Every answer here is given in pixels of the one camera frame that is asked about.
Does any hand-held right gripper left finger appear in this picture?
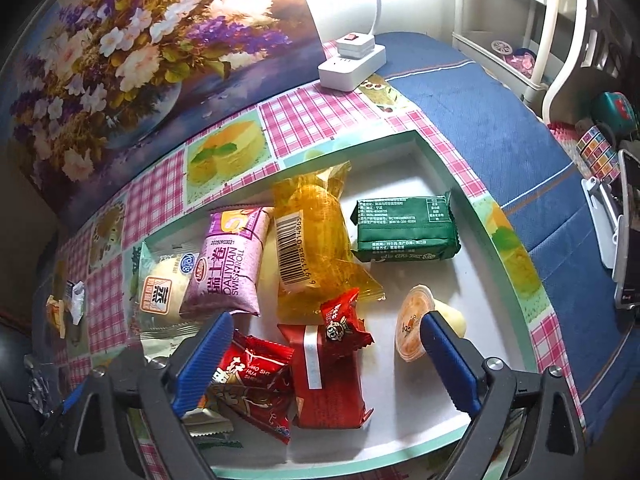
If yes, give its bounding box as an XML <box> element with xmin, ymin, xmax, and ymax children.
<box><xmin>62</xmin><ymin>310</ymin><xmax>236</xmax><ymax>480</ymax></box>

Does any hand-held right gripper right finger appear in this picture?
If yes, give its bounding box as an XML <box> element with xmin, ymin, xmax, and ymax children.
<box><xmin>420</xmin><ymin>310</ymin><xmax>588</xmax><ymax>480</ymax></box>

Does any yellow jelly cup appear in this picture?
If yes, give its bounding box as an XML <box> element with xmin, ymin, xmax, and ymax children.
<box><xmin>395</xmin><ymin>284</ymin><xmax>468</xmax><ymax>363</ymax></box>

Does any white tray with teal rim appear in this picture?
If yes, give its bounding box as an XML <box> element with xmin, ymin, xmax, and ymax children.
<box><xmin>132</xmin><ymin>129</ymin><xmax>543</xmax><ymax>468</ymax></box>

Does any silver foil wrapper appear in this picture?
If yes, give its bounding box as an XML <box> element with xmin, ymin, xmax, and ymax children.
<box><xmin>25</xmin><ymin>355</ymin><xmax>56</xmax><ymax>413</ymax></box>

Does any white crimped packet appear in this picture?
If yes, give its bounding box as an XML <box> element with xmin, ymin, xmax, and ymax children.
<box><xmin>180</xmin><ymin>405</ymin><xmax>236</xmax><ymax>438</ymax></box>

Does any round white bun packet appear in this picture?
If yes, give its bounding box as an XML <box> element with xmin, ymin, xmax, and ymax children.
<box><xmin>135</xmin><ymin>242</ymin><xmax>211</xmax><ymax>331</ymax></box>

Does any purple roll cake packet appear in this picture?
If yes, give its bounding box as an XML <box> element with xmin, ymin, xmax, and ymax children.
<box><xmin>180</xmin><ymin>205</ymin><xmax>276</xmax><ymax>317</ymax></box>

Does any small orange candy wrapper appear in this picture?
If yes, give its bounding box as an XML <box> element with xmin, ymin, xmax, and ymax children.
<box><xmin>46</xmin><ymin>295</ymin><xmax>68</xmax><ymax>338</ymax></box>

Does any small red candy packet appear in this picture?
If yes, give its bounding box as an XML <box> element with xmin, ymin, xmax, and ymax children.
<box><xmin>319</xmin><ymin>287</ymin><xmax>375</xmax><ymax>358</ymax></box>

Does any small white candy wrapper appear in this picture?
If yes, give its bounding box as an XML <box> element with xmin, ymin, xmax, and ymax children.
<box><xmin>67</xmin><ymin>281</ymin><xmax>87</xmax><ymax>325</ymax></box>

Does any red rectangular packet white stripe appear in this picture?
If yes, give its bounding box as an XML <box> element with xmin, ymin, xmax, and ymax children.
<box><xmin>277</xmin><ymin>322</ymin><xmax>376</xmax><ymax>431</ymax></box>

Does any green snack packet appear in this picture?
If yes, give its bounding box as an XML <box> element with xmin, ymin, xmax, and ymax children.
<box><xmin>350</xmin><ymin>191</ymin><xmax>460</xmax><ymax>263</ymax></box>

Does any yellow transparent cake packet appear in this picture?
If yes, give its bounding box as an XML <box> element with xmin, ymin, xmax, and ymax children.
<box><xmin>272</xmin><ymin>160</ymin><xmax>386</xmax><ymax>323</ymax></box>

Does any white phone stand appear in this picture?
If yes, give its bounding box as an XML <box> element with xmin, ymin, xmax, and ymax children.
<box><xmin>580</xmin><ymin>177</ymin><xmax>626</xmax><ymax>271</ymax></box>

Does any blue blanket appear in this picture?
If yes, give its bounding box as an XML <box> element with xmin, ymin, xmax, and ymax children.
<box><xmin>370</xmin><ymin>32</ymin><xmax>631</xmax><ymax>446</ymax></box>

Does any colourful patterned box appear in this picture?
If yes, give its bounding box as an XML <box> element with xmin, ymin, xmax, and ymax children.
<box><xmin>575</xmin><ymin>125</ymin><xmax>621</xmax><ymax>181</ymax></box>

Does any pink checkered tablecloth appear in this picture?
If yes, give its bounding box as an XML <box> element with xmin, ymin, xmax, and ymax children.
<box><xmin>30</xmin><ymin>40</ymin><xmax>586</xmax><ymax>480</ymax></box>

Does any flower painting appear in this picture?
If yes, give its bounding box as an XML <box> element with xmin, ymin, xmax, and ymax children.
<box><xmin>0</xmin><ymin>0</ymin><xmax>326</xmax><ymax>216</ymax></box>

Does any green toy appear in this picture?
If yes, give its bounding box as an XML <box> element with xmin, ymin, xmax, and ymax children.
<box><xmin>590</xmin><ymin>91</ymin><xmax>640</xmax><ymax>136</ymax></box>

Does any white power strip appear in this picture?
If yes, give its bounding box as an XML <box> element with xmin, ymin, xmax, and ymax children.
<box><xmin>317</xmin><ymin>44</ymin><xmax>387</xmax><ymax>92</ymax></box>

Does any pink patterned item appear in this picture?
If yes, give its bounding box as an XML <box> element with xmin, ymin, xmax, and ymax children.
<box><xmin>505</xmin><ymin>49</ymin><xmax>537</xmax><ymax>78</ymax></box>

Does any white shelf rack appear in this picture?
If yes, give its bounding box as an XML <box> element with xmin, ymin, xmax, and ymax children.
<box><xmin>452</xmin><ymin>0</ymin><xmax>626</xmax><ymax>121</ymax></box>

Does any white plug adapter red switch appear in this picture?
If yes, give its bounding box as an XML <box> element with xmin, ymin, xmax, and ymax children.
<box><xmin>336</xmin><ymin>34</ymin><xmax>373</xmax><ymax>61</ymax></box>

